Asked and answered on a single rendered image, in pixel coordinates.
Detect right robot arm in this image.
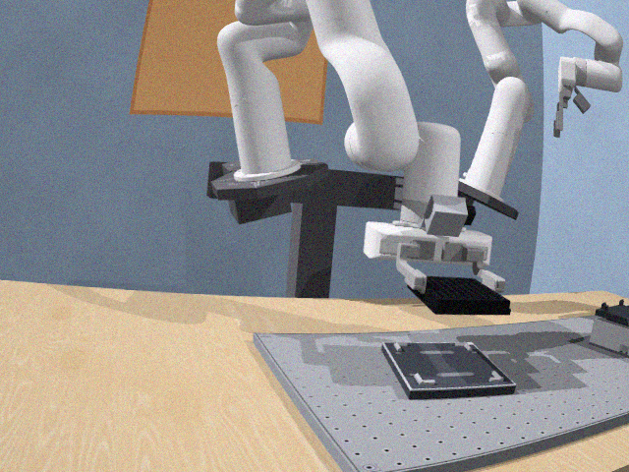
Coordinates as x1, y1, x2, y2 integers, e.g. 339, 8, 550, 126
217, 0, 476, 237

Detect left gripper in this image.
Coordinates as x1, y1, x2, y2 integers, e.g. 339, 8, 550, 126
553, 57, 577, 138

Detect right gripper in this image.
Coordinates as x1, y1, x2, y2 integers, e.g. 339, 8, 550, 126
364, 220, 505, 294

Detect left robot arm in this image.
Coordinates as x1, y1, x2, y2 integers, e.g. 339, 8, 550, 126
459, 0, 623, 203

